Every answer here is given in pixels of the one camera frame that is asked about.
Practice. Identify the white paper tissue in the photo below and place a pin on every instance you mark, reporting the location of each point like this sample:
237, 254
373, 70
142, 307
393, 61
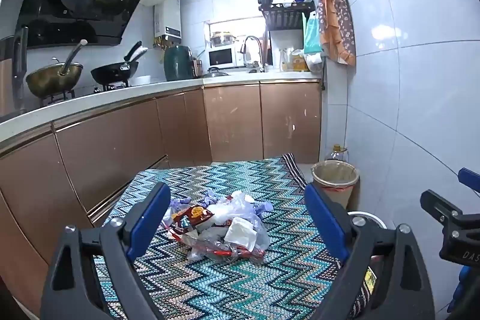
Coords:
240, 230

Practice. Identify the zigzag patterned blanket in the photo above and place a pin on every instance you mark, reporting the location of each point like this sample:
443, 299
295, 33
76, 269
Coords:
225, 286

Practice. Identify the clear wrapper with red print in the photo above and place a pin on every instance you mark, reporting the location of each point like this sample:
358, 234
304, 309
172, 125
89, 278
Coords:
225, 253

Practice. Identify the yellow food packets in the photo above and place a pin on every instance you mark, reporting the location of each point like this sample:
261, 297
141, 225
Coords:
300, 61

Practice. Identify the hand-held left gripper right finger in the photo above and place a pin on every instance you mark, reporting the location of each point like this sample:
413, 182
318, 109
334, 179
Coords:
324, 222

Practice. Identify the glass pot lid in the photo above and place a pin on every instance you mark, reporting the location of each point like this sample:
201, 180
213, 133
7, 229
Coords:
216, 72

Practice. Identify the teal plastic bag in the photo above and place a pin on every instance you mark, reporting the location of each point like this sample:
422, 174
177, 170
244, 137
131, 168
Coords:
312, 37

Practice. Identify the white microwave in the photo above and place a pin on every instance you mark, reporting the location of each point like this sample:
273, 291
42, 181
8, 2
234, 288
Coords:
221, 57

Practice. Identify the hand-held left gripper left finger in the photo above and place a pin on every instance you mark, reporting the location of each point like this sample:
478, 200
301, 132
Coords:
150, 222

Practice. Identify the gas stove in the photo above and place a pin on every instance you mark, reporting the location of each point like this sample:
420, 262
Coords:
60, 99

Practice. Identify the beige trash bin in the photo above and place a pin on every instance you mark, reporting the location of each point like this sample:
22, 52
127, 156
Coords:
333, 173

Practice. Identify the pile of plastic wrappers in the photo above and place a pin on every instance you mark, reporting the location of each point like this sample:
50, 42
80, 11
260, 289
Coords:
234, 205

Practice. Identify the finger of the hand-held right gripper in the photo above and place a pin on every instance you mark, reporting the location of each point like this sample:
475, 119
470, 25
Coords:
470, 178
440, 207

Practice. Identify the red snack wrapper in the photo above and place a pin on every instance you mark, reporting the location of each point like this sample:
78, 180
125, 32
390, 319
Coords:
195, 215

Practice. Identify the metal faucet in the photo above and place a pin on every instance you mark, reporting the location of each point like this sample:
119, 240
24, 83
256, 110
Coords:
258, 50

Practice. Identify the white water heater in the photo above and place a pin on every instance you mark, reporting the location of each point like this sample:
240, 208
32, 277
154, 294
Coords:
167, 18

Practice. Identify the brass wok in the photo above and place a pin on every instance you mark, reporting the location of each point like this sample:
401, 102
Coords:
52, 78

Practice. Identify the dark green appliance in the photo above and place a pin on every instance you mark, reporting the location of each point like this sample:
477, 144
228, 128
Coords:
177, 63

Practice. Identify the black frying pan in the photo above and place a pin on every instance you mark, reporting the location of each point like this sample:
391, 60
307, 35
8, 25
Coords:
112, 74

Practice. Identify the orange patterned apron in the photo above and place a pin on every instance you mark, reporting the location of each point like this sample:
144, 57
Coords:
337, 24

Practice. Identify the clear oil bottle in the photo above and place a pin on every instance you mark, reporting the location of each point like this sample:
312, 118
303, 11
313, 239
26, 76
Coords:
337, 154

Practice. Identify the copper lower cabinets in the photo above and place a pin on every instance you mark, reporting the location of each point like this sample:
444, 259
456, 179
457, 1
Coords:
112, 140

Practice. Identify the clear storage container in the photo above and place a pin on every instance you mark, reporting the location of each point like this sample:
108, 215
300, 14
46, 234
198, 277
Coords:
222, 39

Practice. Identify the white plastic bin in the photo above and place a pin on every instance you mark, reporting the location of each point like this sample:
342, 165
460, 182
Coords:
372, 217

